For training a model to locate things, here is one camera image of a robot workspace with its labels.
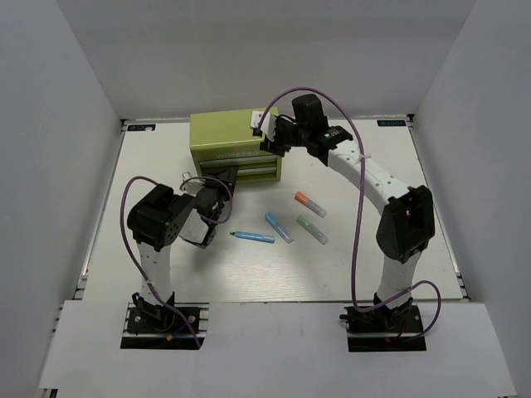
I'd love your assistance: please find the blue capped highlighter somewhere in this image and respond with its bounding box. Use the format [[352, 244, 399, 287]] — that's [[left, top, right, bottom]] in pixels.
[[265, 212, 294, 244]]

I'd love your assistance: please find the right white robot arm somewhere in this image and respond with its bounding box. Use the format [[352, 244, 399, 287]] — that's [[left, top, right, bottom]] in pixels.
[[250, 87, 435, 331]]

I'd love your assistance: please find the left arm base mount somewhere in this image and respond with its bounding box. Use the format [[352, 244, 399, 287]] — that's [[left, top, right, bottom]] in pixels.
[[120, 293, 210, 351]]

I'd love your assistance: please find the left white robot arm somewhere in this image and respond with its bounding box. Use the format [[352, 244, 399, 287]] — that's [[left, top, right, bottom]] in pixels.
[[121, 166, 238, 331]]

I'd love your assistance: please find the drawer of chest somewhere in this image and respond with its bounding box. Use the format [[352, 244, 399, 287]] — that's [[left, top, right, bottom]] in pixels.
[[199, 154, 277, 167]]

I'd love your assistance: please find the blue uncapped highlighter pen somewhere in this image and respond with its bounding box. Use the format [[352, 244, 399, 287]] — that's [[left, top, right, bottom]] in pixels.
[[230, 231, 275, 244]]

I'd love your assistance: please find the blue corner label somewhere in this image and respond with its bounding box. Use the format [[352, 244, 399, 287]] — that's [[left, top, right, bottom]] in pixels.
[[127, 124, 156, 132], [377, 119, 407, 127]]

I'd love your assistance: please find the orange capped highlighter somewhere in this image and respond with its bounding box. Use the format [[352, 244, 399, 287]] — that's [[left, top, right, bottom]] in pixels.
[[295, 192, 327, 218]]

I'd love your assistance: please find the green capped highlighter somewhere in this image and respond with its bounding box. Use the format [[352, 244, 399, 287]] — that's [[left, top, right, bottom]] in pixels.
[[296, 216, 329, 245]]

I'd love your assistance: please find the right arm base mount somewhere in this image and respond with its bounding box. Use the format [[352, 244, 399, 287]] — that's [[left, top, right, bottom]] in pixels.
[[339, 298, 426, 352]]

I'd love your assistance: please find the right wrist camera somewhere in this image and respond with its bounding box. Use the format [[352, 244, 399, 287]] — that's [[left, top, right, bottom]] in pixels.
[[250, 110, 277, 142]]

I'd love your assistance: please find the left blue corner label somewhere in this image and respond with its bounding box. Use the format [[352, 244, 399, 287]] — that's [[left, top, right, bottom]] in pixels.
[[127, 124, 156, 132]]

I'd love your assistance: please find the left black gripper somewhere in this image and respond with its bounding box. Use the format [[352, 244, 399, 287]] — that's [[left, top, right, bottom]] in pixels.
[[201, 165, 239, 226]]

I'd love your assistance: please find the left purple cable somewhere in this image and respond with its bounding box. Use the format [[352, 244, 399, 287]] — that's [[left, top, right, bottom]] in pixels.
[[119, 174, 233, 349]]

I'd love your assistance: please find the green metal drawer chest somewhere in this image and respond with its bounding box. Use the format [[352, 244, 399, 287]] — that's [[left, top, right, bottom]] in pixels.
[[189, 109, 282, 183]]

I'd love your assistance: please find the right blue corner label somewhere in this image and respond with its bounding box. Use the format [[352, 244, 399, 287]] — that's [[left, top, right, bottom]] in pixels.
[[377, 119, 407, 127]]

